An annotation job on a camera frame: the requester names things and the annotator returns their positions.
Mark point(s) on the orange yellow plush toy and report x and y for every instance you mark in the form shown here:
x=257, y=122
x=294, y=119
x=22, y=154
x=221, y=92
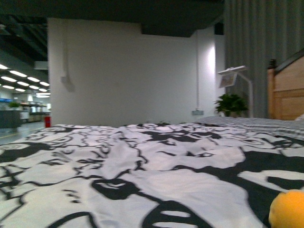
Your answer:
x=287, y=210

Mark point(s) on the black and white duvet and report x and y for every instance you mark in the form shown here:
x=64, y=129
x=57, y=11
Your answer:
x=147, y=176

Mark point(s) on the green potted plant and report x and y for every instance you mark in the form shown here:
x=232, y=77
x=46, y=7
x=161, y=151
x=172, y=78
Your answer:
x=228, y=104

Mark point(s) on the picture card on lamp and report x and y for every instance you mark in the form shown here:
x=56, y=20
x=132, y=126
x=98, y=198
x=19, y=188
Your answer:
x=228, y=80

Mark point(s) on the red fire extinguisher box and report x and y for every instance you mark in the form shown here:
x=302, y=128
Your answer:
x=47, y=121

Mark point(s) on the striped grey pillow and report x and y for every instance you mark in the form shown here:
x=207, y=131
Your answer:
x=293, y=129

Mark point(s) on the wall power socket strip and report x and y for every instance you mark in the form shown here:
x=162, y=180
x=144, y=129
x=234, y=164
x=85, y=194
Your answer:
x=197, y=112

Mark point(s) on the wooden bed frame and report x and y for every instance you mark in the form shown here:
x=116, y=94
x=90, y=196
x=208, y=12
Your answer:
x=285, y=87

